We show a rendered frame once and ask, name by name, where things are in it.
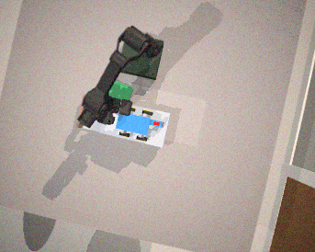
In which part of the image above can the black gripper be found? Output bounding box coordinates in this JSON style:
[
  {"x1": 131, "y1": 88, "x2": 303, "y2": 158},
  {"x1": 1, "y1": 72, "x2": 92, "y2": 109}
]
[{"x1": 106, "y1": 97, "x2": 132, "y2": 116}]

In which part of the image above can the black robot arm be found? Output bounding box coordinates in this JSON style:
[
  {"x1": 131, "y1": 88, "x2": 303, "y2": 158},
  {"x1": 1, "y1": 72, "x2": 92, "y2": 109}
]
[{"x1": 77, "y1": 26, "x2": 163, "y2": 129}]

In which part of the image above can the green tray floor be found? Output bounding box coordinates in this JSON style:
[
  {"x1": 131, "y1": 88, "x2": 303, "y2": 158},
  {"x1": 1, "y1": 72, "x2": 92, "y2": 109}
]
[{"x1": 108, "y1": 82, "x2": 132, "y2": 100}]

